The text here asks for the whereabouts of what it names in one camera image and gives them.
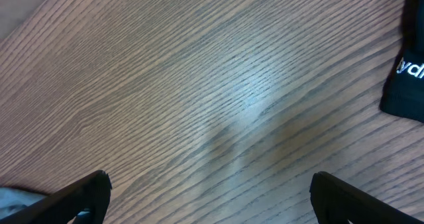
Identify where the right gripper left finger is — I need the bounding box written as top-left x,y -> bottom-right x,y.
0,170 -> 113,224

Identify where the black t-shirt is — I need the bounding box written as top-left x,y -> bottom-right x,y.
380,0 -> 423,123

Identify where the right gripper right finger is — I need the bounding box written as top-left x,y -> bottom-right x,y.
309,172 -> 423,224

